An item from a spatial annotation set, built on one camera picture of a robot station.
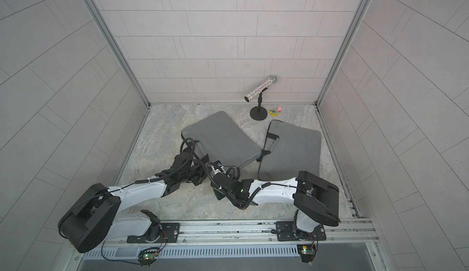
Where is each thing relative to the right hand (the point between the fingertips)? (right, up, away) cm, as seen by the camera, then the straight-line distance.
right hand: (216, 186), depth 81 cm
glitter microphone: (+28, +52, +18) cm, 61 cm away
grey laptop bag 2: (+35, +15, +11) cm, 40 cm away
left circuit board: (-23, -19, -17) cm, 34 cm away
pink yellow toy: (+32, +34, +30) cm, 55 cm away
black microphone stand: (+22, +34, +30) cm, 50 cm away
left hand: (0, +8, +4) cm, 9 cm away
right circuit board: (+37, -20, -13) cm, 44 cm away
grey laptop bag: (+1, +19, +15) cm, 24 cm away
